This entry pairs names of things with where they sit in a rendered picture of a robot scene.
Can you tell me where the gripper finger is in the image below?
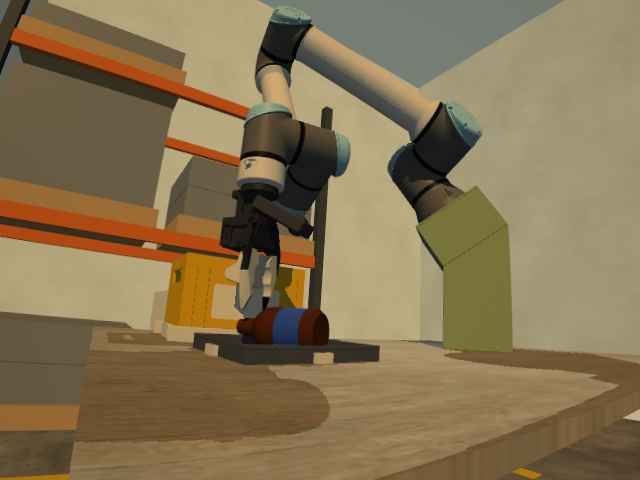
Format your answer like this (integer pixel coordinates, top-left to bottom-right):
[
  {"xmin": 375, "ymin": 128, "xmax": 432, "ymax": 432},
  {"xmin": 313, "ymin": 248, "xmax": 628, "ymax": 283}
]
[
  {"xmin": 253, "ymin": 239, "xmax": 281, "ymax": 310},
  {"xmin": 224, "ymin": 227, "xmax": 259, "ymax": 309}
]

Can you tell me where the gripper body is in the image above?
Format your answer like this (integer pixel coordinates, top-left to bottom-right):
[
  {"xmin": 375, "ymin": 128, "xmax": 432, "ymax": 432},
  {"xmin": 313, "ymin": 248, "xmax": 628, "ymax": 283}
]
[{"xmin": 219, "ymin": 182, "xmax": 279, "ymax": 254}]

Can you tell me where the yellow bottle crate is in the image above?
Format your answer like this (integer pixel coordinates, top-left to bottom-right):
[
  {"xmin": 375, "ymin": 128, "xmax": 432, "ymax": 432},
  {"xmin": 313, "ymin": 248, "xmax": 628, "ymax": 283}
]
[{"xmin": 164, "ymin": 252, "xmax": 302, "ymax": 329}]

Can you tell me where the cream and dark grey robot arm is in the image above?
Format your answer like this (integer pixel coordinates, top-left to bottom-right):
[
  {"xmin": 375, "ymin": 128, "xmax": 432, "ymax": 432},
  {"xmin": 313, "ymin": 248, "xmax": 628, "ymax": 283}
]
[{"xmin": 237, "ymin": 6, "xmax": 482, "ymax": 239}]

